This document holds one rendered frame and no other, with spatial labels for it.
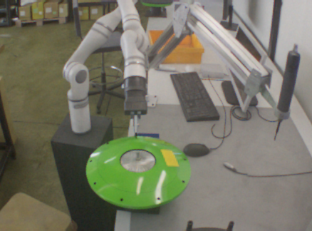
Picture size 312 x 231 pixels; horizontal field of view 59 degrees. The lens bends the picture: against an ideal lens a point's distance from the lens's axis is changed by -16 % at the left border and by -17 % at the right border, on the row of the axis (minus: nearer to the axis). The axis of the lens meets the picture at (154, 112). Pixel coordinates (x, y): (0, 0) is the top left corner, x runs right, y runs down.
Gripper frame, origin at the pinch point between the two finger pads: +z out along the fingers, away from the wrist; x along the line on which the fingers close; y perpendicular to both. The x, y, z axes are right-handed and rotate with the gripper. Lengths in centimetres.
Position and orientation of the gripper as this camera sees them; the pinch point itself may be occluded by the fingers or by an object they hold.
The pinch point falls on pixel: (136, 134)
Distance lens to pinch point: 105.6
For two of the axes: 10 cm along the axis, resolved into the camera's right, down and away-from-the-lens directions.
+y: 0.6, -3.8, -9.2
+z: 0.5, 9.3, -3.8
